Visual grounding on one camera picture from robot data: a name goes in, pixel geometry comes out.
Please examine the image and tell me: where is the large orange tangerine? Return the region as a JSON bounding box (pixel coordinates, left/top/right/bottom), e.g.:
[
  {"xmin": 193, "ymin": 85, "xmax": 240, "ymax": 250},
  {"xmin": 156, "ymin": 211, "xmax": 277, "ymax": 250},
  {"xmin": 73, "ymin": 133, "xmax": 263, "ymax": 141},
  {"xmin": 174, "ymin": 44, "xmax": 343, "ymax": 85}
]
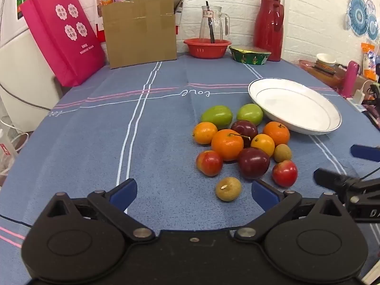
[{"xmin": 211, "ymin": 129, "xmax": 244, "ymax": 162}]

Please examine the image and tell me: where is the wooden tray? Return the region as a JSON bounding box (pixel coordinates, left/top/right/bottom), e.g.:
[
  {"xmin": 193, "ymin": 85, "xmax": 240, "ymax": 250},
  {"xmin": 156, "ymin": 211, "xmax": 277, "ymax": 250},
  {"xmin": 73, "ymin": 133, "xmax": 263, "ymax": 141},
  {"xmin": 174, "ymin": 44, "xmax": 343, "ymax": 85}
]
[{"xmin": 298, "ymin": 59, "xmax": 348, "ymax": 89}]

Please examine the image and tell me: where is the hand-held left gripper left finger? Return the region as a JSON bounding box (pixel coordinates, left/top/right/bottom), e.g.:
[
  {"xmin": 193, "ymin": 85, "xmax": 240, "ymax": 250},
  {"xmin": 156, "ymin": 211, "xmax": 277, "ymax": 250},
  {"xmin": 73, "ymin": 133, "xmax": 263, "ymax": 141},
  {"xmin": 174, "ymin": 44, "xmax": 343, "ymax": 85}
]
[{"xmin": 37, "ymin": 178, "xmax": 156, "ymax": 242}]

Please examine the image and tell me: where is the small brown kiwi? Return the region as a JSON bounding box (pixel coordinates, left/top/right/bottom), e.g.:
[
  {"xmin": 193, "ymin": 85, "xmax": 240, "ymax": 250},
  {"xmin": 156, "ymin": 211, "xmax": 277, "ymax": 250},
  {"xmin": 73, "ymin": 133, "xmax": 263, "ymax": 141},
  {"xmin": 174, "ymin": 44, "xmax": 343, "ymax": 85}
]
[{"xmin": 273, "ymin": 144, "xmax": 293, "ymax": 163}]

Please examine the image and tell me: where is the pink tote bag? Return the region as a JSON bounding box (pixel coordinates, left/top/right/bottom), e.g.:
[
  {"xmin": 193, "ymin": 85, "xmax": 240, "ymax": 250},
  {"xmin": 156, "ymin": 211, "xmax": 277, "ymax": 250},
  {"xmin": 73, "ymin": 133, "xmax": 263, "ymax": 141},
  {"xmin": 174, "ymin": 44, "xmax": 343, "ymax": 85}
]
[{"xmin": 19, "ymin": 0, "xmax": 106, "ymax": 87}]

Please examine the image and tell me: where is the red thermos jug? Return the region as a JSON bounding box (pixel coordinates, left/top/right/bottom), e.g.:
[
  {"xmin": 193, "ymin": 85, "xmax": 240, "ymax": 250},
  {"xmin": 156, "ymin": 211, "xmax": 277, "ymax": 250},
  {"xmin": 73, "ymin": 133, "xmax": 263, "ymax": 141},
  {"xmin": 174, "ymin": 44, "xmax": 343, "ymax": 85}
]
[{"xmin": 253, "ymin": 0, "xmax": 285, "ymax": 62}]

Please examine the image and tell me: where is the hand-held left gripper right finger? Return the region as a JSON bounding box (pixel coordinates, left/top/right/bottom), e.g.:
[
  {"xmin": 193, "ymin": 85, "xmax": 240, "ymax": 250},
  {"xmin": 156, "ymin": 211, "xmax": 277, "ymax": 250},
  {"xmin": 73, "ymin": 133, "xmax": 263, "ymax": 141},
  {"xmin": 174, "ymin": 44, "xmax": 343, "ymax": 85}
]
[{"xmin": 234, "ymin": 179, "xmax": 354, "ymax": 242}]

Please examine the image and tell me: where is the orange snack packet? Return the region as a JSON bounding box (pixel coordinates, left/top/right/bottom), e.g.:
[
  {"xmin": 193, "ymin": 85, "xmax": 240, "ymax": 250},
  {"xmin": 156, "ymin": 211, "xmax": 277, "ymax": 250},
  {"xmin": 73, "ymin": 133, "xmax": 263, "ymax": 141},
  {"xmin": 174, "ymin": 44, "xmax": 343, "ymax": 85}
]
[{"xmin": 360, "ymin": 43, "xmax": 376, "ymax": 81}]

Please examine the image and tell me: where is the glass pitcher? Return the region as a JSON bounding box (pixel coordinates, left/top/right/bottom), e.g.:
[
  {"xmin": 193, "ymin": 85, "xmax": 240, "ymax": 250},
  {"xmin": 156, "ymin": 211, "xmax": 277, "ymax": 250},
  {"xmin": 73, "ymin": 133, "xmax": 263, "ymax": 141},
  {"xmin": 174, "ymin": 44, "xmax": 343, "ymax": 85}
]
[{"xmin": 199, "ymin": 5, "xmax": 230, "ymax": 43}]

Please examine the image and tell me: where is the black straw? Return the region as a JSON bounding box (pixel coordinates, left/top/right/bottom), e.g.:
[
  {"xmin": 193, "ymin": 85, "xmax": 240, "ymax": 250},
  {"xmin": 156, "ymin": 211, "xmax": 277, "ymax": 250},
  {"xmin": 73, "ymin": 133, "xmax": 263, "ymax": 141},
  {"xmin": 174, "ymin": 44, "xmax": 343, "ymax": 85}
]
[{"xmin": 205, "ymin": 1, "xmax": 215, "ymax": 44}]

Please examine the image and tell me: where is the green patterned bowl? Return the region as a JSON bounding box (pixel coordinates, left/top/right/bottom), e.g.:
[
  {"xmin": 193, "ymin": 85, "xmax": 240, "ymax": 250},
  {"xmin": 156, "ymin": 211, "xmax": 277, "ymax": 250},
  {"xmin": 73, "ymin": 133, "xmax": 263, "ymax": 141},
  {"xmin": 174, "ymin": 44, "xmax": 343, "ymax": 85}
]
[{"xmin": 229, "ymin": 45, "xmax": 272, "ymax": 65}]

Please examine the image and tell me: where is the small orange tangerine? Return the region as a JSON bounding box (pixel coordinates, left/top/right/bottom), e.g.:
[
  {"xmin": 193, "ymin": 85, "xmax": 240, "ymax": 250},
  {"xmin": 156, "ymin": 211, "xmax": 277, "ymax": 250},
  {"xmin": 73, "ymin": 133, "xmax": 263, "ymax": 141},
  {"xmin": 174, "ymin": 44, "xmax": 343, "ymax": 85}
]
[{"xmin": 193, "ymin": 122, "xmax": 219, "ymax": 145}]

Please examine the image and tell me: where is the red nectarine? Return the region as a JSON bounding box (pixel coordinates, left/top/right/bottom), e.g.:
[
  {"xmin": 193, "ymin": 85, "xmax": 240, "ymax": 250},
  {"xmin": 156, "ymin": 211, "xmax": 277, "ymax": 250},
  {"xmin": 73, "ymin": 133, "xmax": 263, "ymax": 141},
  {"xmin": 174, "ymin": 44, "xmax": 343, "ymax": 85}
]
[{"xmin": 196, "ymin": 150, "xmax": 223, "ymax": 176}]

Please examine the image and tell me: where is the green plum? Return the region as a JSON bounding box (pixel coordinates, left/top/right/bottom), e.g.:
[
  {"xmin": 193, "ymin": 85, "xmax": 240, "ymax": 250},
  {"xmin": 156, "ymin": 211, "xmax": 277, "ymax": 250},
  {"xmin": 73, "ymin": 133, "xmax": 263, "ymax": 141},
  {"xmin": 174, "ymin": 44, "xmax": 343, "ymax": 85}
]
[
  {"xmin": 201, "ymin": 105, "xmax": 233, "ymax": 130},
  {"xmin": 237, "ymin": 104, "xmax": 264, "ymax": 126}
]

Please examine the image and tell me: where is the white plate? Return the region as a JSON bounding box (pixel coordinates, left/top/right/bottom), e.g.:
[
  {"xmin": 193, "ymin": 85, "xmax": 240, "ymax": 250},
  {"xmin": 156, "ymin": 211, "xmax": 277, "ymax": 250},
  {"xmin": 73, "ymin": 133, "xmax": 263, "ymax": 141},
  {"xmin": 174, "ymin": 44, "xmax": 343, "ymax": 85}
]
[{"xmin": 248, "ymin": 78, "xmax": 342, "ymax": 135}]

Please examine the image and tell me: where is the large blue paper fan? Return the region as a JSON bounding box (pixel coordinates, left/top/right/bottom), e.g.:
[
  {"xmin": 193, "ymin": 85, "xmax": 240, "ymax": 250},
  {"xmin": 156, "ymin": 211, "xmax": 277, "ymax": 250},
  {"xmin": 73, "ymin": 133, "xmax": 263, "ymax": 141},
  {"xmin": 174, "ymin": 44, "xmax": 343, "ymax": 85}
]
[{"xmin": 344, "ymin": 0, "xmax": 369, "ymax": 36}]

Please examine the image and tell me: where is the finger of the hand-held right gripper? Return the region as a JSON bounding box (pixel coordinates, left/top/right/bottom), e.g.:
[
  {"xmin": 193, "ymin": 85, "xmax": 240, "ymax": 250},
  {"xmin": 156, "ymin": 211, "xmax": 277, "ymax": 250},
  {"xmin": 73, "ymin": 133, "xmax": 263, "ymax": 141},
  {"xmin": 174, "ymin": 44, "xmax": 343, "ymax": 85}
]
[
  {"xmin": 350, "ymin": 144, "xmax": 380, "ymax": 162},
  {"xmin": 314, "ymin": 168, "xmax": 380, "ymax": 205}
]

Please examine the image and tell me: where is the white appliance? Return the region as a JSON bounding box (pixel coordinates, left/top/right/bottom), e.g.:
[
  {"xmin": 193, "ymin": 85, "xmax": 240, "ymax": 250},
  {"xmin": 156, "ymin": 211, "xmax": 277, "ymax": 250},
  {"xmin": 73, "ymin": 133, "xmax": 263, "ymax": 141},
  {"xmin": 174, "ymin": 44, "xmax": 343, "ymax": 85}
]
[{"xmin": 0, "ymin": 0, "xmax": 64, "ymax": 133}]

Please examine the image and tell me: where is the red plastic basket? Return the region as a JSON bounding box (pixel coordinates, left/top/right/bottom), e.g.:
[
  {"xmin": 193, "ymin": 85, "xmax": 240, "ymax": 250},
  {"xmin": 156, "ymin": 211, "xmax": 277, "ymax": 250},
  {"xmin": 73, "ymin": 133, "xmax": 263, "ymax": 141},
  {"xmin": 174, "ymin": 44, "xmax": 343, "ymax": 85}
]
[{"xmin": 183, "ymin": 38, "xmax": 232, "ymax": 59}]

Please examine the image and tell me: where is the pink bottle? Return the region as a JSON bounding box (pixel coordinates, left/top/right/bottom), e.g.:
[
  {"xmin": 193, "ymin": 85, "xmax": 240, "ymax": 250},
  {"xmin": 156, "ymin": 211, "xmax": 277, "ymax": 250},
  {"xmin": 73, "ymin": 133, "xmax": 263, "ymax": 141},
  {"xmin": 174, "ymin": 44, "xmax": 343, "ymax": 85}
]
[{"xmin": 341, "ymin": 61, "xmax": 359, "ymax": 98}]

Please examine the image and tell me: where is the dark red plum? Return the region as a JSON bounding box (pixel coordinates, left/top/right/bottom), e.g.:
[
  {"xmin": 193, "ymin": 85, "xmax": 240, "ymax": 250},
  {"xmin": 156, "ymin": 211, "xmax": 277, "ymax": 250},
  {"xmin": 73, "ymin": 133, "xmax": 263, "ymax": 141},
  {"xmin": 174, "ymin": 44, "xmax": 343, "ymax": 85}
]
[
  {"xmin": 237, "ymin": 147, "xmax": 271, "ymax": 180},
  {"xmin": 231, "ymin": 120, "xmax": 258, "ymax": 148}
]

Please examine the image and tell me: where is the black cable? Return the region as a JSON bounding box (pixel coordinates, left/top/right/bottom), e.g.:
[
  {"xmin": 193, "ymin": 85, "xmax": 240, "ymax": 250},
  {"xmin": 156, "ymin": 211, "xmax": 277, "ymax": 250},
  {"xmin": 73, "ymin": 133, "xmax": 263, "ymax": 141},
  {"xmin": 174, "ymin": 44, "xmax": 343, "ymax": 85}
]
[{"xmin": 0, "ymin": 81, "xmax": 53, "ymax": 111}]

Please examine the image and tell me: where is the yellow orange tangerine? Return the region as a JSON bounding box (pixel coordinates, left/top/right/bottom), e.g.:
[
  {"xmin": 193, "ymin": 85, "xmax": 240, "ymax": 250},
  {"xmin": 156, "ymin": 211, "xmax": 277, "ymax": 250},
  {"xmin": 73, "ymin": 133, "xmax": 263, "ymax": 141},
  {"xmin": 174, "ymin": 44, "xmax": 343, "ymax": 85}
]
[{"xmin": 251, "ymin": 134, "xmax": 276, "ymax": 157}]

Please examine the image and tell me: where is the red apple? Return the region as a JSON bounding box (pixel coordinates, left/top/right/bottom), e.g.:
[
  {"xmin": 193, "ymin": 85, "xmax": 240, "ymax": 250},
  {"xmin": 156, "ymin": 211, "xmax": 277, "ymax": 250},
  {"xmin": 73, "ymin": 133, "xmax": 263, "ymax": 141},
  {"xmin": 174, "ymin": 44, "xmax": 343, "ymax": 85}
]
[{"xmin": 272, "ymin": 160, "xmax": 298, "ymax": 188}]

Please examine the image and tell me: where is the brown cardboard box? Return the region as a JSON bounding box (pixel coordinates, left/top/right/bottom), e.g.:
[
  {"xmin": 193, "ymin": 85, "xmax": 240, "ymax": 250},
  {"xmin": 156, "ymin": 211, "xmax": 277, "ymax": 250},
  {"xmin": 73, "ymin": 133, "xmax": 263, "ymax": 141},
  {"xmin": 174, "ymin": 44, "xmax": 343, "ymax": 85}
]
[{"xmin": 101, "ymin": 0, "xmax": 185, "ymax": 69}]

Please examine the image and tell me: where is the white cup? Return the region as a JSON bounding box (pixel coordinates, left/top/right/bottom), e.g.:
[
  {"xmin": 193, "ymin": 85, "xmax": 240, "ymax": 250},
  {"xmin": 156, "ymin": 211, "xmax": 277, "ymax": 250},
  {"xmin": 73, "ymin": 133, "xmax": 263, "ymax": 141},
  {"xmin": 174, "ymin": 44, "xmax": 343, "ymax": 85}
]
[{"xmin": 316, "ymin": 53, "xmax": 337, "ymax": 67}]

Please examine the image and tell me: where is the tangerine with green calyx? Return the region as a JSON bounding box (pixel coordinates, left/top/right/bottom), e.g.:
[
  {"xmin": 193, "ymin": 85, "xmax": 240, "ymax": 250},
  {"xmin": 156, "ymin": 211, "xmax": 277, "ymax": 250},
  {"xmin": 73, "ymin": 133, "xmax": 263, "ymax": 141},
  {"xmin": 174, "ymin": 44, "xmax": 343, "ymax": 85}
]
[{"xmin": 263, "ymin": 121, "xmax": 290, "ymax": 147}]

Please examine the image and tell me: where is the blue striped tablecloth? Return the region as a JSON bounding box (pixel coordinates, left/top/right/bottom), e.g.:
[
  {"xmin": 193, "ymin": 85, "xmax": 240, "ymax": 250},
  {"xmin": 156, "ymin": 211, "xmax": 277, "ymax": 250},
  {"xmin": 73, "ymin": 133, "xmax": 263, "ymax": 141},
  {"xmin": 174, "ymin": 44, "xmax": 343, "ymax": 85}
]
[{"xmin": 0, "ymin": 52, "xmax": 380, "ymax": 285}]

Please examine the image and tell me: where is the brown longan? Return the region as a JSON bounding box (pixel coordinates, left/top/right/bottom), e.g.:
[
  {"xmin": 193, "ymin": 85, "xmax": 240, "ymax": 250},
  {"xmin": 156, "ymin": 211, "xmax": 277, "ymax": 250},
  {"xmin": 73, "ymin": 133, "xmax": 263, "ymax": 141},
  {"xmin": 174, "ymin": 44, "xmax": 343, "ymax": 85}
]
[{"xmin": 215, "ymin": 177, "xmax": 242, "ymax": 202}]

